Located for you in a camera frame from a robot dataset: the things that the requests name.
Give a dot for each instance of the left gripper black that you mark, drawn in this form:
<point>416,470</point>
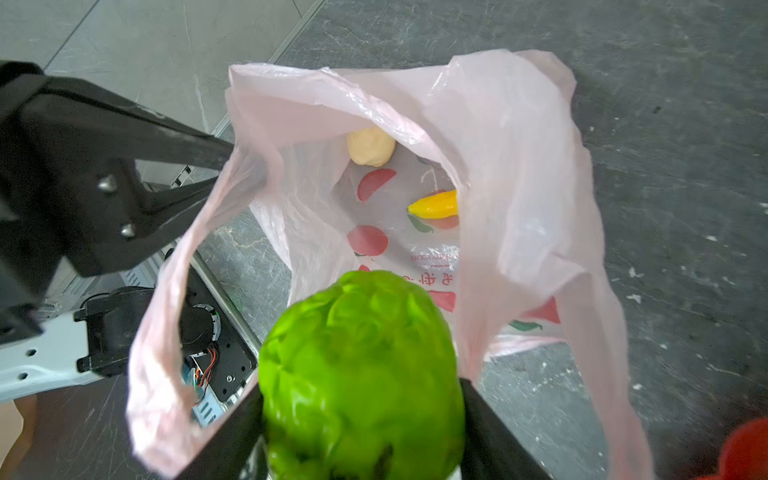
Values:
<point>52,129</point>

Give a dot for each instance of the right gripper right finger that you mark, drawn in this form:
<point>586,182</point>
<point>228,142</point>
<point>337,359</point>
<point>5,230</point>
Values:
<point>491,451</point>

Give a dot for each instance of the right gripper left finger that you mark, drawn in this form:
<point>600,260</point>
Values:
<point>224,456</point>

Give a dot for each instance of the green fake fruit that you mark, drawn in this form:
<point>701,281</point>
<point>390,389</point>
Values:
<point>360,382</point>

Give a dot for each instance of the pink plastic bag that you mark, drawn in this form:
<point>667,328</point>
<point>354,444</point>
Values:
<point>499,125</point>

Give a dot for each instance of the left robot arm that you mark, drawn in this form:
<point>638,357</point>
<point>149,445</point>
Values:
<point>71,193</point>

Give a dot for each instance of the cream fake fruit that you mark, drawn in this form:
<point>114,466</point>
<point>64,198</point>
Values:
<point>371,147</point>

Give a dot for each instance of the yellow fake banana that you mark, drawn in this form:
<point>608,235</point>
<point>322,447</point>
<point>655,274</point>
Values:
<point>435,207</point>

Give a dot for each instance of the red flower-shaped plate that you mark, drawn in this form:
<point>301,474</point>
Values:
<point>744,455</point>

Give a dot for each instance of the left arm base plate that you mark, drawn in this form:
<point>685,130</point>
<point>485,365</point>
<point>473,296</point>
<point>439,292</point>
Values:
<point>211,342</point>

